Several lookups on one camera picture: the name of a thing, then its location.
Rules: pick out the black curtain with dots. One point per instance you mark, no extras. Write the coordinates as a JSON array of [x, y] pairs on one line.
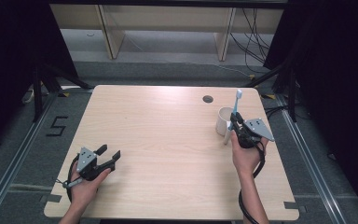
[[338, 77], [9, 62]]

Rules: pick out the person's right hand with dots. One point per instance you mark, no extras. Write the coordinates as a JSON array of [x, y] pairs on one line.
[[245, 158]]

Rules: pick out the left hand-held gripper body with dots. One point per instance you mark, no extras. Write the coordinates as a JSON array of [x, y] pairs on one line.
[[90, 169]]

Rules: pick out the yellow black hazard tape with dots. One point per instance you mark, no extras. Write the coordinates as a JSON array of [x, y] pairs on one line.
[[252, 76], [268, 96], [64, 94]]

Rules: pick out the white cup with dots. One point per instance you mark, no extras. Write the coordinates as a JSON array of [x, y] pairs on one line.
[[223, 123]]

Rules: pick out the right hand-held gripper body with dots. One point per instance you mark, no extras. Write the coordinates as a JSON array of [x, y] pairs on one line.
[[248, 138]]

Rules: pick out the black metal stand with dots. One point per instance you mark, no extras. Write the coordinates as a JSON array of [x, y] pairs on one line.
[[37, 93], [292, 93]]

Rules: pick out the person's left hand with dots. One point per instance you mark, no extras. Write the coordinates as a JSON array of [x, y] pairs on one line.
[[85, 193]]

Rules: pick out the beige wooden shelf unit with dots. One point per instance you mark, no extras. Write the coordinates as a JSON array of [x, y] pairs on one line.
[[167, 18]]

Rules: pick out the light blue toothbrush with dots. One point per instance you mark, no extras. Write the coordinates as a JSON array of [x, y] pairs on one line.
[[237, 99]]

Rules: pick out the aluminium floor rail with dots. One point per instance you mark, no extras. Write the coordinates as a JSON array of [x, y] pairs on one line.
[[15, 161], [310, 161]]

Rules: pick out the black tape strip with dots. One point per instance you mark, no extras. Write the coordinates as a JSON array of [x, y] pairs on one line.
[[50, 198], [293, 206]]

